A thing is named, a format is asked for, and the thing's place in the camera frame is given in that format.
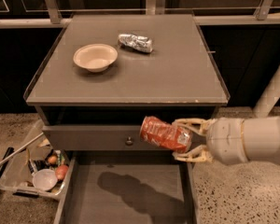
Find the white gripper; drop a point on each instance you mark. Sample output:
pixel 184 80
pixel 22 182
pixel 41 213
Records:
pixel 224 140

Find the red coke can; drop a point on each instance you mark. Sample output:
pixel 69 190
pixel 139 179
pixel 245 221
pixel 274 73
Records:
pixel 166 135

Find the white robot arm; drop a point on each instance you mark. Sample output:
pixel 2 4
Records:
pixel 261 139

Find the round metal drawer knob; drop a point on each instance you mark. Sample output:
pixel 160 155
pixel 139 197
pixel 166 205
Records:
pixel 129 141

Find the grey top drawer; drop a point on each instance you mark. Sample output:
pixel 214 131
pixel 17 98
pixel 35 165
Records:
pixel 96 138

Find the grey open middle drawer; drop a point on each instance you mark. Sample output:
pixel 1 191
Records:
pixel 127 190

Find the grey drawer cabinet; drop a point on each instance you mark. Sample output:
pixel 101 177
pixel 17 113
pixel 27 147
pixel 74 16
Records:
pixel 177 79

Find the white slanted pole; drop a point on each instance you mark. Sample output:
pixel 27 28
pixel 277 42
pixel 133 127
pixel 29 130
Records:
pixel 269 97

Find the crumpled silver foil bag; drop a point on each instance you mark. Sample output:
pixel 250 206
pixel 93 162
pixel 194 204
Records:
pixel 136 42

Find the beige paper bowl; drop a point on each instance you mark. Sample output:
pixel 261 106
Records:
pixel 95 57

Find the red apple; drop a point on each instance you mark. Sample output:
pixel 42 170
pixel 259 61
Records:
pixel 61 172

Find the orange fruit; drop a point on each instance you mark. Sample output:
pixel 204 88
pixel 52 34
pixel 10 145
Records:
pixel 52 159

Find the white plastic bowl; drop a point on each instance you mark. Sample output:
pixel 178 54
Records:
pixel 45 179

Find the clear plastic storage bin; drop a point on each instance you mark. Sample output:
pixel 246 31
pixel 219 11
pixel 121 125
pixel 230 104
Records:
pixel 17 177

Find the black snack packet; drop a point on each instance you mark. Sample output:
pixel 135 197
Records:
pixel 35 166

